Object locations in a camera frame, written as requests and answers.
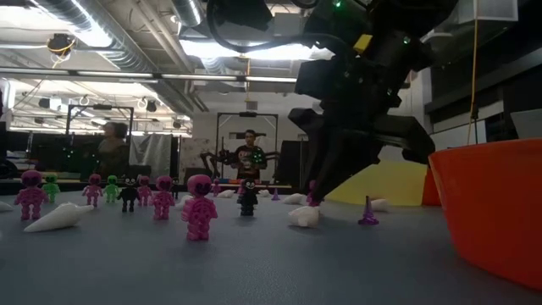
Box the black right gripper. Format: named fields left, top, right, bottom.
left=289, top=95, right=436, bottom=203

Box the black monitor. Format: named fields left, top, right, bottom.
left=277, top=139, right=312, bottom=187

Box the translucent yellow plastic bin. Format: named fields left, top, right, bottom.
left=324, top=159, right=429, bottom=208

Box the person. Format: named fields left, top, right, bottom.
left=230, top=129, right=270, bottom=181
left=95, top=121, right=132, bottom=179

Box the whiteboard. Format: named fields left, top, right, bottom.
left=428, top=119, right=488, bottom=154

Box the grey ceiling box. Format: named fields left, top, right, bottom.
left=273, top=12, right=306, bottom=38

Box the orange round bowl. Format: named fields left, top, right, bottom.
left=428, top=138, right=542, bottom=292

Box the long tube light bar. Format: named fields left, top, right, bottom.
left=0, top=66, right=298, bottom=85

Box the grey hanging cloth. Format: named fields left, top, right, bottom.
left=129, top=133, right=173, bottom=179

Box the green skeleton figurine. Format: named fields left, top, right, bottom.
left=41, top=172, right=62, bottom=203
left=102, top=175, right=122, bottom=204

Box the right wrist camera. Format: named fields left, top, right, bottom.
left=294, top=58, right=355, bottom=101

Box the black camera gantry frame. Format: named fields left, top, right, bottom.
left=65, top=103, right=136, bottom=170
left=215, top=111, right=279, bottom=183

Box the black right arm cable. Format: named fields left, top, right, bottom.
left=206, top=0, right=352, bottom=54

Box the yellow hanging cable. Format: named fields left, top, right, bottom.
left=465, top=19, right=480, bottom=147

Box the grey wall panel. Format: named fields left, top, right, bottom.
left=510, top=108, right=542, bottom=141

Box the black ceiling cable reel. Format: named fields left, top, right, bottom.
left=45, top=32, right=77, bottom=56

